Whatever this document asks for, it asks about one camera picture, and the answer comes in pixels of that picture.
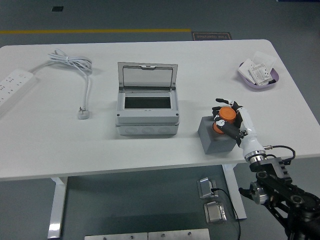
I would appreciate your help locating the white table leg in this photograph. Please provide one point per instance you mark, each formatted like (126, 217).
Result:
(56, 212)
(236, 195)

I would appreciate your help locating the purple plastic tray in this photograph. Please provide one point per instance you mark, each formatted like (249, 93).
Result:
(273, 72)

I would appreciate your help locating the printed socket package card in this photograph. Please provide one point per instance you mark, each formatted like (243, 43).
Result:
(260, 73)

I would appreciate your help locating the white power strip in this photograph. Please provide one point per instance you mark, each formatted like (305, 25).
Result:
(12, 85)

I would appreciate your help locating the grey metal plate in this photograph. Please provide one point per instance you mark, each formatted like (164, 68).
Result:
(115, 236)
(177, 235)

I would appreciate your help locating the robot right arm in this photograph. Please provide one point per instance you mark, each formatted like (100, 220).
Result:
(275, 172)

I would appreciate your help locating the white square switch plate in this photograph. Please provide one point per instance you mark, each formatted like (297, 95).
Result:
(245, 68)

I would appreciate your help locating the grey box cover frame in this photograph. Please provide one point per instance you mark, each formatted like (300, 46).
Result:
(147, 115)

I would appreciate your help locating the orange cylindrical battery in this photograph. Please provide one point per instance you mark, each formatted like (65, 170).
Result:
(227, 115)

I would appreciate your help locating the white power plug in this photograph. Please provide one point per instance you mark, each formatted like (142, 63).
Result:
(83, 115)

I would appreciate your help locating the metal floor socket box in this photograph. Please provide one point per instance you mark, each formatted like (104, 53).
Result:
(215, 212)
(206, 187)

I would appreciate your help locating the small black part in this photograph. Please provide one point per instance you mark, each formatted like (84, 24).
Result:
(272, 81)

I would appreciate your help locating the black floor hatch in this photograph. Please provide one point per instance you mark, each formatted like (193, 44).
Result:
(57, 8)

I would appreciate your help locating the clear plastic bag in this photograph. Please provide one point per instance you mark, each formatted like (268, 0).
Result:
(265, 57)

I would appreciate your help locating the grey cube holder block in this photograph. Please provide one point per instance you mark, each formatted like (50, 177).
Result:
(217, 147)

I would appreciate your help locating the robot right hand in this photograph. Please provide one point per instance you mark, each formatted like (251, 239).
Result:
(250, 142)

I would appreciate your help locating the grey plastic box base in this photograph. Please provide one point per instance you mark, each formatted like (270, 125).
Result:
(150, 130)

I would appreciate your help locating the dark floor sign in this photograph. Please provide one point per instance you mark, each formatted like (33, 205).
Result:
(211, 36)

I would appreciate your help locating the transparent hinged box lid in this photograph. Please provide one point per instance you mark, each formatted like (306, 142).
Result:
(147, 76)

